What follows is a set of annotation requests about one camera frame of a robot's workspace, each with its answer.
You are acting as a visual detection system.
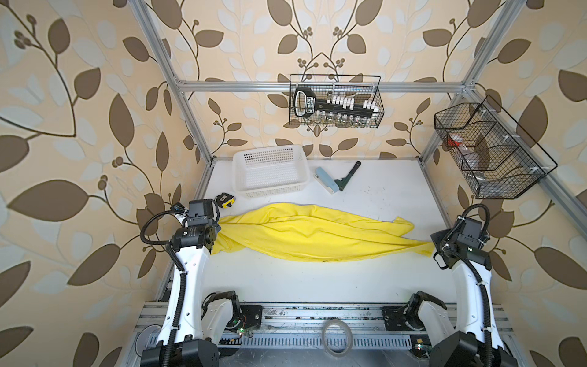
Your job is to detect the black wire basket back wall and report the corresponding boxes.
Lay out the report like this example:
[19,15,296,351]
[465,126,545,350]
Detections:
[289,73,385,129]

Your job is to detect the black tape roll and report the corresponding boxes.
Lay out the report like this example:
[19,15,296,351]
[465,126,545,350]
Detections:
[134,324,161,357]

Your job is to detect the black wire basket wall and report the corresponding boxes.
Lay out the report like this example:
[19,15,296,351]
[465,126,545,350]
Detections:
[289,73,385,129]
[434,95,558,200]

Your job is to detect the black socket set rail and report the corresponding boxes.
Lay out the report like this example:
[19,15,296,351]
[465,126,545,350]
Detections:
[289,85,385,119]

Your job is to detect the white plastic basket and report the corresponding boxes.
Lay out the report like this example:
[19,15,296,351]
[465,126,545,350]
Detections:
[232,145,311,199]

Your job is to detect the red item in wire basket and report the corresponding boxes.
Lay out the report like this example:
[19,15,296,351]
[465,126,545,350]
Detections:
[446,133,464,148]

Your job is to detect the clear tape roll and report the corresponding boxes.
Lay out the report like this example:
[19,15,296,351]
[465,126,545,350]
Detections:
[321,319,354,358]

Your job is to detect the green pipe wrench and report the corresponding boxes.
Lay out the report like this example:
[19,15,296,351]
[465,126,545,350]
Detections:
[335,161,362,191]

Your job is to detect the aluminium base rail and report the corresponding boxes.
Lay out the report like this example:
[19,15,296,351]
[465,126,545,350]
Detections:
[132,301,515,350]

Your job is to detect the yellow trousers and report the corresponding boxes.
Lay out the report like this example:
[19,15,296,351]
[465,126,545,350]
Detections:
[212,203,435,263]

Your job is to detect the black wire basket right wall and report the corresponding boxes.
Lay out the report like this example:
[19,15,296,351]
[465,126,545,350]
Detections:
[434,95,558,200]

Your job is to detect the yellow black tape measure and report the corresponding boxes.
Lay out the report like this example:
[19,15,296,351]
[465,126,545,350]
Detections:
[214,193,235,209]

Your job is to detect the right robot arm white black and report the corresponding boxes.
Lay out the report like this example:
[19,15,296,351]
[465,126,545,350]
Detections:
[382,203,518,366]

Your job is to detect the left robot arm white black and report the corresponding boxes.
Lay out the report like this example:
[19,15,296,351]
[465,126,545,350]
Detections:
[140,199,263,366]

